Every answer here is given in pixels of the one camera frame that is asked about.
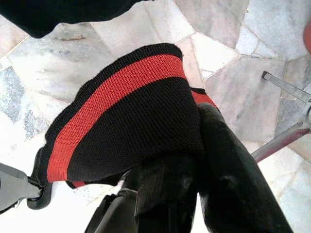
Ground black shirt red stripe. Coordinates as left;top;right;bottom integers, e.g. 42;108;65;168
31;43;221;190

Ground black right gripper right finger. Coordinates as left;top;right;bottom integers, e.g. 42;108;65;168
197;102;295;233

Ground black shirt green logo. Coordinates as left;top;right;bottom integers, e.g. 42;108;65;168
0;0;156;39

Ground red plastic bucket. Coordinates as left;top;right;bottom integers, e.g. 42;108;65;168
303;24;311;55

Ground grey robot right leg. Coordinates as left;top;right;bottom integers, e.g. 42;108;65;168
85;188;138;233

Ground silver metal clothes rack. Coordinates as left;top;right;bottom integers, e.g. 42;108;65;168
251;70;311;164

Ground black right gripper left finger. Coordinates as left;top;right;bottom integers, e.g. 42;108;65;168
135;155;199;233

